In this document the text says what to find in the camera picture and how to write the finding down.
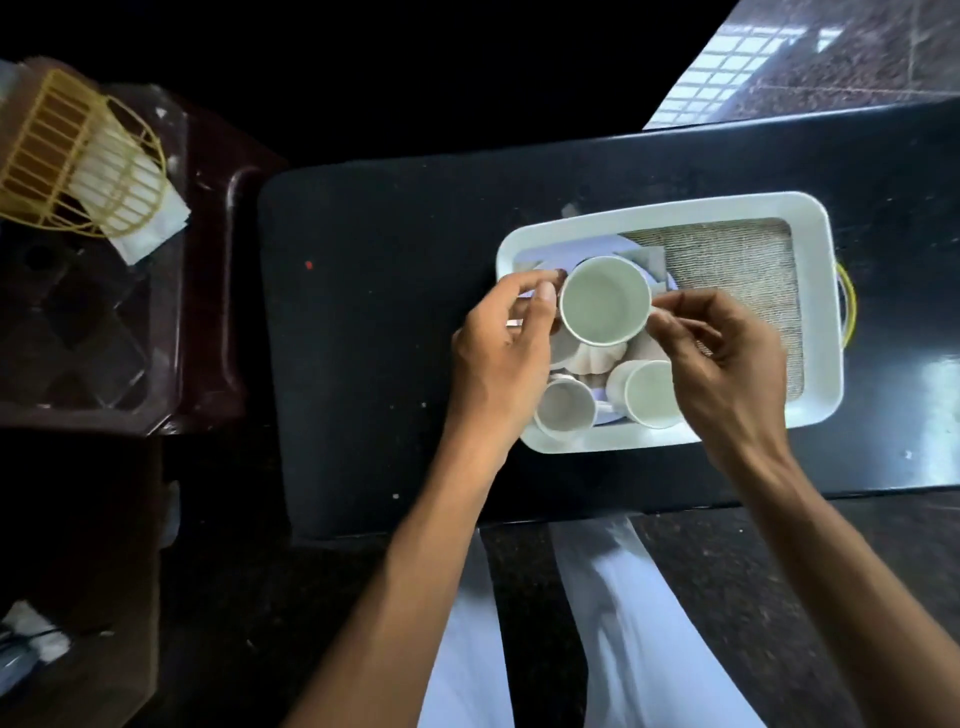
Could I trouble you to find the person's left hand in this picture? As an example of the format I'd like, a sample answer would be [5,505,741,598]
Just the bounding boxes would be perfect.
[449,268,568,481]

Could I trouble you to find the person's right hand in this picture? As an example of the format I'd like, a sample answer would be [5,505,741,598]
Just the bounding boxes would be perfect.
[644,288,796,481]

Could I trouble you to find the white cup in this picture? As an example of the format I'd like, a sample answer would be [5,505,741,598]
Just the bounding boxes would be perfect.
[532,373,615,444]
[605,358,688,431]
[558,254,655,349]

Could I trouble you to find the white printed tray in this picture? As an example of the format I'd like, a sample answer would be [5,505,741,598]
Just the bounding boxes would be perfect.
[494,191,858,457]

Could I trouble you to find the white paper napkins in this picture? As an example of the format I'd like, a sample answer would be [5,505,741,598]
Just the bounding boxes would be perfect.
[71,123,191,266]

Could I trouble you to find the gold wire napkin holder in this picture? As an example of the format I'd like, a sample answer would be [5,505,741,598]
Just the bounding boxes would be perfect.
[0,67,168,240]

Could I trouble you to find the person's left forearm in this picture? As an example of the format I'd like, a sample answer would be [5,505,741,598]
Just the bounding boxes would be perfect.
[281,442,519,728]

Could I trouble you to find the person's right forearm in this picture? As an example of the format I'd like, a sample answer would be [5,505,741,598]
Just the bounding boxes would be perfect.
[704,442,960,728]

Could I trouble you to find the person's white garment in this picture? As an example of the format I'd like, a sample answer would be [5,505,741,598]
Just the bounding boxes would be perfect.
[416,513,770,728]

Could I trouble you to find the brown plastic stool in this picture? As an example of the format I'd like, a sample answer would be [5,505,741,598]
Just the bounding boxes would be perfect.
[0,56,290,438]

